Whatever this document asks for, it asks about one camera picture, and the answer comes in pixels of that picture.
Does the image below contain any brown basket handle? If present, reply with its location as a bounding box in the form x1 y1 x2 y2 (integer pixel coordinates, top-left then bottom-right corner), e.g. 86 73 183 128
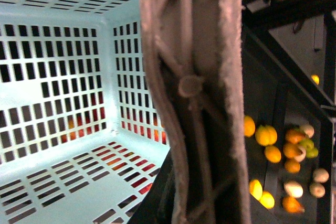
131 0 251 223

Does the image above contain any light blue plastic basket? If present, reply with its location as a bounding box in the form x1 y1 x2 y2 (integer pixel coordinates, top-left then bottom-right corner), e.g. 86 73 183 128
1 0 169 223

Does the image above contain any yellow lemon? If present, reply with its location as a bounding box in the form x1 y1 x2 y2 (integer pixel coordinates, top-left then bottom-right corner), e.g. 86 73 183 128
244 115 256 137
264 145 281 164

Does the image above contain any yellow lemon lower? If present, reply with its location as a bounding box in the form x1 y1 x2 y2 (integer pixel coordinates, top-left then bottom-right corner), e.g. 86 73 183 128
264 145 281 164

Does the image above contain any yellow starfruit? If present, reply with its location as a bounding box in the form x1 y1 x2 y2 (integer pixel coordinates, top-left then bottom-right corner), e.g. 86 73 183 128
255 125 277 146

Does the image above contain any black fruit display shelf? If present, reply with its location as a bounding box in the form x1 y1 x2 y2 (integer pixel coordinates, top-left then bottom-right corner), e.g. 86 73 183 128
128 0 336 224

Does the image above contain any orange fruit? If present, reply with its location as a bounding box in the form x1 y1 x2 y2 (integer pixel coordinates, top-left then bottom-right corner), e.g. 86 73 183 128
284 159 301 174

